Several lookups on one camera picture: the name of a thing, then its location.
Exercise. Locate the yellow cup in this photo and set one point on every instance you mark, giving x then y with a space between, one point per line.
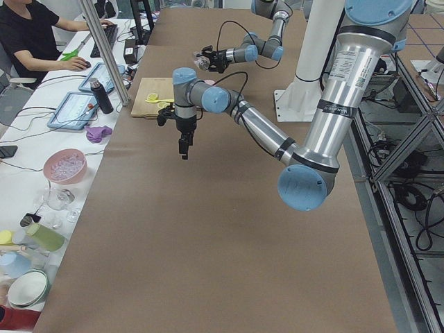
6 238

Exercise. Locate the upper teach pendant tablet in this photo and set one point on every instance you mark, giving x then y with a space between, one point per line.
100 72

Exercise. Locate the green cup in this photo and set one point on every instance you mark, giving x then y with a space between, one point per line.
46 238

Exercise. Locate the white green rim bowl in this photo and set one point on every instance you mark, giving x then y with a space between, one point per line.
29 289

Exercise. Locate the purple cloth glove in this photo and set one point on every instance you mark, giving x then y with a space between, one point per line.
95 134

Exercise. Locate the aluminium frame post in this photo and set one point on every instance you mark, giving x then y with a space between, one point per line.
103 45

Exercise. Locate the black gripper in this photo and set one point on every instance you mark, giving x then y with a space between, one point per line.
220 56
184 125

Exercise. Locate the teach pendant tablet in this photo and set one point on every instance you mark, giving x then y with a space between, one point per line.
100 72
74 112

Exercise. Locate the light blue cup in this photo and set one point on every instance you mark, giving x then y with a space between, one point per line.
14 264

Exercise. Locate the seated person black shirt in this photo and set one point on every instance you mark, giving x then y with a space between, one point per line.
28 39

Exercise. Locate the lemon slice front left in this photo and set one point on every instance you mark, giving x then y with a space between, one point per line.
152 96

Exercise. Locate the yellow plastic knife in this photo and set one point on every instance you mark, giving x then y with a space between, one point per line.
159 100

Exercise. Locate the lower teach pendant tablet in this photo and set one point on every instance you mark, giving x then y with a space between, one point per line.
74 112

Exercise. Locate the bamboo cutting board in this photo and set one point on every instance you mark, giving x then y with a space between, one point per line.
162 86

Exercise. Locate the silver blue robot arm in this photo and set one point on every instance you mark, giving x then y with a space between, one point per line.
252 46
369 30

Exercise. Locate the black water bottle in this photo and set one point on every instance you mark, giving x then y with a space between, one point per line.
101 96

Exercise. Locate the glass sauce dispenser bottle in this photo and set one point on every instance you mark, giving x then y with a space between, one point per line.
202 61

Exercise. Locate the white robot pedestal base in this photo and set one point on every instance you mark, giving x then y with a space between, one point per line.
299 100

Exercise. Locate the pink bowl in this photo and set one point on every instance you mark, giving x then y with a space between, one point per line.
65 167

